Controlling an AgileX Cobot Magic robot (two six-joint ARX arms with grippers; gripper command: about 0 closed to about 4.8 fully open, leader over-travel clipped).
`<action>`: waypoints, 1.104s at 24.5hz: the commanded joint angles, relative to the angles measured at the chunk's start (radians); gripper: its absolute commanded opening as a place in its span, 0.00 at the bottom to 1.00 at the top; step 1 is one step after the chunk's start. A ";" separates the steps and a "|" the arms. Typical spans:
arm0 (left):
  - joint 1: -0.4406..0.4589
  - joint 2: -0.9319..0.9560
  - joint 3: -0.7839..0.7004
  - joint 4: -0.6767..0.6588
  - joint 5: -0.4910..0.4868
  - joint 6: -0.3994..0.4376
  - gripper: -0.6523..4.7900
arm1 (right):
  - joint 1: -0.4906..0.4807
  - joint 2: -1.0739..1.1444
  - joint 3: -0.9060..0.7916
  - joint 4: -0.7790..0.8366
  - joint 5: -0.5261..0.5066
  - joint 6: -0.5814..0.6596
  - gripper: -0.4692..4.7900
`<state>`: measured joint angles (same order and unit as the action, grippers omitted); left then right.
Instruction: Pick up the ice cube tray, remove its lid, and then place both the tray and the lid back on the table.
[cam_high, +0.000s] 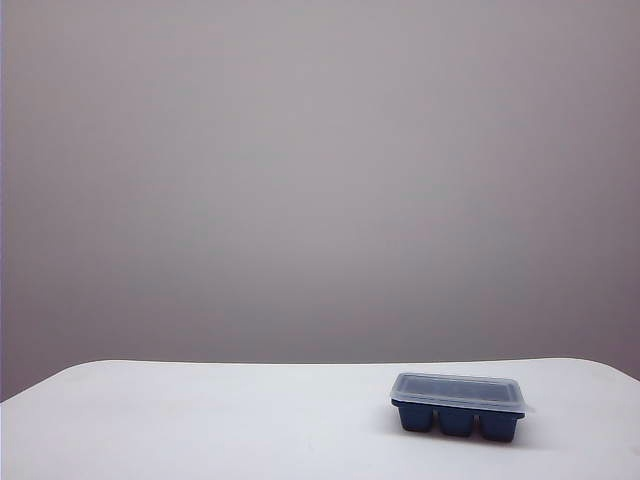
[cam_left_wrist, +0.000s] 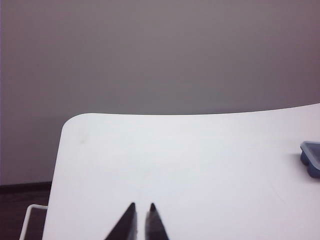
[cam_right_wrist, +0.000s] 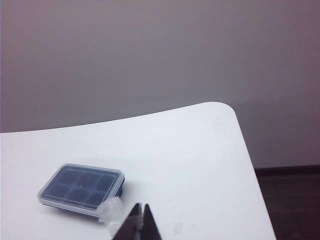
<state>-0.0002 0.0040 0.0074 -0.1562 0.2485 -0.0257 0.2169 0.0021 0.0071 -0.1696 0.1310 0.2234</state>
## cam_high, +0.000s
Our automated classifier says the clear plastic tray lid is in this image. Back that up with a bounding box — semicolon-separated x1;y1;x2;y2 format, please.
388;371;532;419

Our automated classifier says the blue ice cube tray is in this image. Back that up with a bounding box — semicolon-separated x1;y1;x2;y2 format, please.
393;398;526;432

